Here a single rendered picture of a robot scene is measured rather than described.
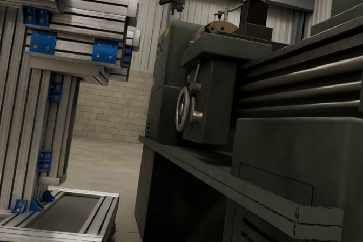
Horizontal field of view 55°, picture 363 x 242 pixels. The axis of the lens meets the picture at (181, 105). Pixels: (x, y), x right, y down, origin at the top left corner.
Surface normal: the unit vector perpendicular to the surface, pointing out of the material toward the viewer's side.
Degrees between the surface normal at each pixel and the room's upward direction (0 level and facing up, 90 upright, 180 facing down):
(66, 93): 90
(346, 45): 90
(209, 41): 90
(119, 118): 90
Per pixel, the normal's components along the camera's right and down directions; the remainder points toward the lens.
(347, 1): -0.97, -0.14
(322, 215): 0.21, -0.04
